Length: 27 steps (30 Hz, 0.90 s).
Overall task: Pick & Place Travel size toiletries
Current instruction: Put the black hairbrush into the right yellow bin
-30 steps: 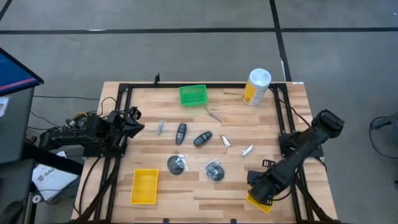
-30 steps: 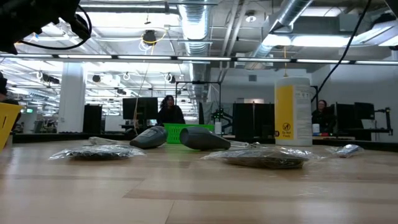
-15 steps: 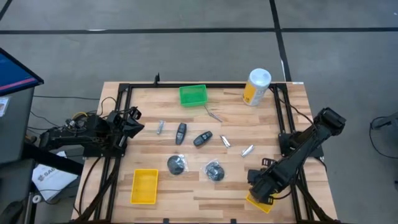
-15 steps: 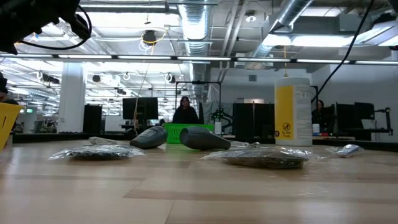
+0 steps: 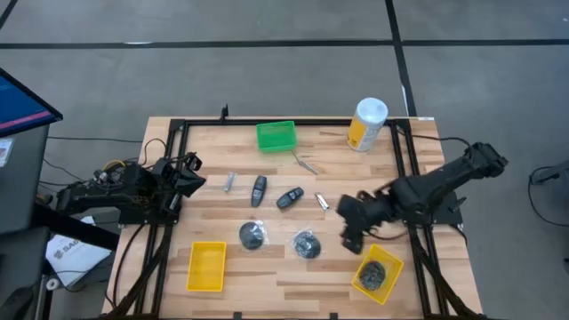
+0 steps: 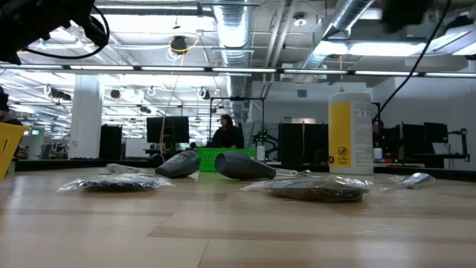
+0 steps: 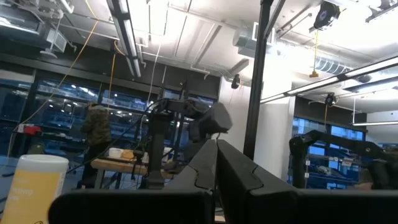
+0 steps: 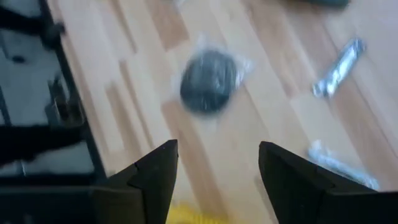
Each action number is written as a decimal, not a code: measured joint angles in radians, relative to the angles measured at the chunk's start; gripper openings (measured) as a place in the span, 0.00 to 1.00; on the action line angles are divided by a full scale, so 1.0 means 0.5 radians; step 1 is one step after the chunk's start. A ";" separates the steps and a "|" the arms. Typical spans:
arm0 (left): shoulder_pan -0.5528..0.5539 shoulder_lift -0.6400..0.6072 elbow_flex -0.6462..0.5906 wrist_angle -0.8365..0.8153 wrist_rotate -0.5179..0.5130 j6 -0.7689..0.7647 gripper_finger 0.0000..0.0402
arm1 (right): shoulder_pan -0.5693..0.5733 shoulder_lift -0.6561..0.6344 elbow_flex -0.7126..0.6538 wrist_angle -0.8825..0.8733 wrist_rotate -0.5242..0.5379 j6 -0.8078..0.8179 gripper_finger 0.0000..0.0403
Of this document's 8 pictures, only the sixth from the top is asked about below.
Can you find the small crinkled clear bag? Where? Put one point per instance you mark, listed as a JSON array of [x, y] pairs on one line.
[[416, 180]]

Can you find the slim clear plastic packet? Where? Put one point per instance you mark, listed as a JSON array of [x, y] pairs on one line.
[[288, 172], [121, 168]]

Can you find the black item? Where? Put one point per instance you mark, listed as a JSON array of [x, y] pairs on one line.
[[115, 182], [316, 191]]

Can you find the small black monitor on arm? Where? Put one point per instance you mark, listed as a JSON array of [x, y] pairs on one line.
[[436, 132]]

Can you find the person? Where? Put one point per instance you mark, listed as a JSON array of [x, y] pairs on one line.
[[227, 137], [3, 108], [378, 134]]

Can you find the white building column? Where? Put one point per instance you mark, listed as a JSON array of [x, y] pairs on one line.
[[85, 115]]

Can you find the large black monitor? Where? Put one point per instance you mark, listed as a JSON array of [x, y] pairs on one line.
[[411, 136]]

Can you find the yellow plastic bin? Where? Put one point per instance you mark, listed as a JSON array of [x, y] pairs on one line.
[[9, 149]]

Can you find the white wipes canister yellow label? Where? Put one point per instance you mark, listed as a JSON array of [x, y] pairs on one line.
[[362, 141]]

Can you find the black cabinet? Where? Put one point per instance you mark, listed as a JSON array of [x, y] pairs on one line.
[[110, 141]]

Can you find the small white canister blue label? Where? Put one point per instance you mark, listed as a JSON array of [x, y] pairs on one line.
[[377, 154]]

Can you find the wide black monitor pair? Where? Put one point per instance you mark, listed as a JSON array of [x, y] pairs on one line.
[[303, 143]]

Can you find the black computer monitor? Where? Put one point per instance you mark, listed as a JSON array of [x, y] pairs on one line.
[[167, 130]]

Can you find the long LED light bar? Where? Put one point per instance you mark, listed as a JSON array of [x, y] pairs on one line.
[[238, 70]]

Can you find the small white bottle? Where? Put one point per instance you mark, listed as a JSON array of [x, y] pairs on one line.
[[260, 153]]

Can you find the green plastic basket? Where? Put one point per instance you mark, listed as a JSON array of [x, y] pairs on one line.
[[206, 158]]

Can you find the silver ventilation duct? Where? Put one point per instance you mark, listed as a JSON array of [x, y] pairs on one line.
[[234, 33], [346, 15]]

